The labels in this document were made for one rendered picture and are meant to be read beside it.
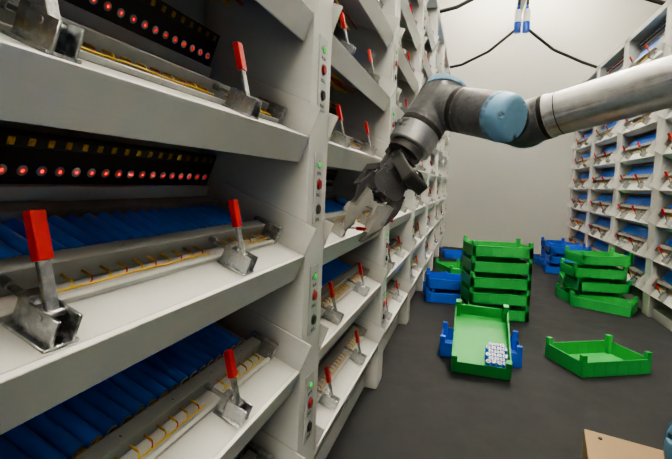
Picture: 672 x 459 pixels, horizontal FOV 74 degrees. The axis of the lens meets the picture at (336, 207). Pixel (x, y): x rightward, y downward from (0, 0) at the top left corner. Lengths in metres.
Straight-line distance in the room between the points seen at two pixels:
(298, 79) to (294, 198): 0.19
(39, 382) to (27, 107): 0.18
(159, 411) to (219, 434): 0.08
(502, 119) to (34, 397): 0.75
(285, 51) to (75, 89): 0.47
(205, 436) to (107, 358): 0.24
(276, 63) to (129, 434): 0.56
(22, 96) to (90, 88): 0.05
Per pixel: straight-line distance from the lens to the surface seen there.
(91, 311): 0.42
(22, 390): 0.36
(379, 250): 1.42
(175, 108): 0.43
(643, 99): 0.92
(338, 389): 1.16
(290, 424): 0.84
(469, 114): 0.87
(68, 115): 0.36
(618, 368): 2.01
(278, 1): 0.67
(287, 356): 0.79
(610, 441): 1.18
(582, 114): 0.94
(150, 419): 0.57
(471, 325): 1.91
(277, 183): 0.74
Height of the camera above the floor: 0.66
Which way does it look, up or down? 3 degrees down
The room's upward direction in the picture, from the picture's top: 2 degrees clockwise
